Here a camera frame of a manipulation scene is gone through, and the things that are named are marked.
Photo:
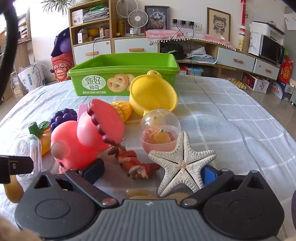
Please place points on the white starfish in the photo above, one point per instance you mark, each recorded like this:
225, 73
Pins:
185, 160

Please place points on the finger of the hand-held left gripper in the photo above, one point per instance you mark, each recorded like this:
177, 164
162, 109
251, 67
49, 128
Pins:
18, 165

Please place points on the framed cat picture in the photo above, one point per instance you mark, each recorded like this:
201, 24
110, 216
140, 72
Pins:
157, 17

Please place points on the clear plastic container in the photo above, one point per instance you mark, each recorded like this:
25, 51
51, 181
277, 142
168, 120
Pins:
27, 146

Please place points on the potted green plant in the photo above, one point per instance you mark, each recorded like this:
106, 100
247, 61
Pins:
57, 2

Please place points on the red printed bucket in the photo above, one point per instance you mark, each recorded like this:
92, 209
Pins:
61, 69

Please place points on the white paper bag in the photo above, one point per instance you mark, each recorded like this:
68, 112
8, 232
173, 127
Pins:
30, 78

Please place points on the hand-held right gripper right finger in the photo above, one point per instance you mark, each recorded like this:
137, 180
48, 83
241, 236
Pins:
208, 175

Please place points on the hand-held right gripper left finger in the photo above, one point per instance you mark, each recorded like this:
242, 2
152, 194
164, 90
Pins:
93, 171

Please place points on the orange toy pumpkin green stem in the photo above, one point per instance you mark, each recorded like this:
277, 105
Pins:
45, 141

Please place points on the pink pig toy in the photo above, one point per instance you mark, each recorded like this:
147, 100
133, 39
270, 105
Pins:
69, 143

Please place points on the stack of papers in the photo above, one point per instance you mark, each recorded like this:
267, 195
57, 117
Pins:
96, 15

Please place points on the red hanging knot ornament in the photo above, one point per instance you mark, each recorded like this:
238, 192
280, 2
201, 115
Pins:
243, 11

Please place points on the toy corn cob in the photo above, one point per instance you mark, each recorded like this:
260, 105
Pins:
122, 110

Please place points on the wooden desk with shelves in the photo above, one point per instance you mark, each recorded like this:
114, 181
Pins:
23, 46

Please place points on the clear pink capsule ball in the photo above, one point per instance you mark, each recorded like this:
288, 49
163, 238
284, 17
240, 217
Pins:
159, 125

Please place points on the black white microwave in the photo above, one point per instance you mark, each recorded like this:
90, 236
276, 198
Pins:
270, 49

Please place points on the amber plastic toy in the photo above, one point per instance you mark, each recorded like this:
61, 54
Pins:
13, 190

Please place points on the black wall chargers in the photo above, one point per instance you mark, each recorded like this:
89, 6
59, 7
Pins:
182, 23

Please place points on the purple bag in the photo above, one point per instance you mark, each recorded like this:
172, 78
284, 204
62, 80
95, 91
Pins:
62, 42

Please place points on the white round desk fan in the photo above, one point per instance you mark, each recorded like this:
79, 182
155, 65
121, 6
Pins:
138, 19

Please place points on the yellow egg tray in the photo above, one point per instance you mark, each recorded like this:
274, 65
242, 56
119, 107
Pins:
234, 82

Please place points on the green plastic cookie box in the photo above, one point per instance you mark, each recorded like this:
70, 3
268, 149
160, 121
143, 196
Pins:
97, 69

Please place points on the low wooden tv cabinet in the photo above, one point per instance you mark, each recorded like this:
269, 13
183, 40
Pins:
233, 58

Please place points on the framed cartoon drawing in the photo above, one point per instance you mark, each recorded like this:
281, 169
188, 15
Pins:
218, 24

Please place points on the pink tasselled cloth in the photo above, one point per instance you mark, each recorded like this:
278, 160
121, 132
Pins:
161, 34

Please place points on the white mesh fan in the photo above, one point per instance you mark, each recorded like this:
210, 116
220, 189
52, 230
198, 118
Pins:
123, 7

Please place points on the white red printed box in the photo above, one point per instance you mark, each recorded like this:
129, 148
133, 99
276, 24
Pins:
256, 83

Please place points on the yellow toy pot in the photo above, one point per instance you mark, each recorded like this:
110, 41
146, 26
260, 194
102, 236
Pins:
150, 95

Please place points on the wooden shelf cabinet white drawers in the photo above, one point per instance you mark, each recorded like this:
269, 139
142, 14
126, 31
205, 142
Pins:
136, 45

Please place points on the clear storage bin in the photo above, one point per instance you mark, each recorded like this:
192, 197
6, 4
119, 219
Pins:
195, 70

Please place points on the brown orange animal figurine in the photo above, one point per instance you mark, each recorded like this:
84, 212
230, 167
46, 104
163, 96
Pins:
131, 162

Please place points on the purple toy grapes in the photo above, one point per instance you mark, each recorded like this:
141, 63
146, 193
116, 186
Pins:
62, 118

